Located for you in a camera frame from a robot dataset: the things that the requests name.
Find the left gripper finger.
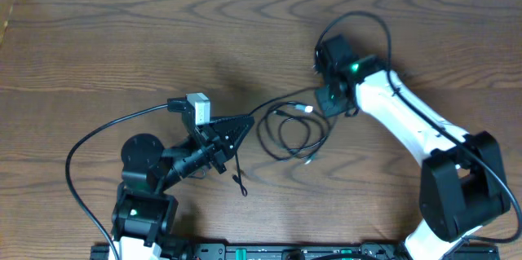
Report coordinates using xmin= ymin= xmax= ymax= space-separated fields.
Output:
xmin=210 ymin=115 xmax=254 ymax=138
xmin=223 ymin=129 xmax=250 ymax=158

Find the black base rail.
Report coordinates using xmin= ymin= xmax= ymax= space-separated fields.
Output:
xmin=88 ymin=242 xmax=500 ymax=260

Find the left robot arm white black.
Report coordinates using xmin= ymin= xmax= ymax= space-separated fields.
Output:
xmin=109 ymin=114 xmax=254 ymax=259

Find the black usb cable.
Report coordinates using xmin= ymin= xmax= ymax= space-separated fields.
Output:
xmin=231 ymin=152 xmax=249 ymax=197
xmin=248 ymin=85 xmax=338 ymax=165

